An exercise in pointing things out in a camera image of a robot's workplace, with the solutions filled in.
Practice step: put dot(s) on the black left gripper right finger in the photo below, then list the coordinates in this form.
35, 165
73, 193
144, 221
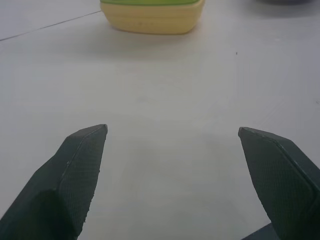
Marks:
280, 180

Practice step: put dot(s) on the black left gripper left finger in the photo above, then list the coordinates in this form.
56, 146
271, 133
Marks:
62, 185

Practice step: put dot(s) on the dark object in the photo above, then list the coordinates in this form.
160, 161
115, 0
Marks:
287, 1

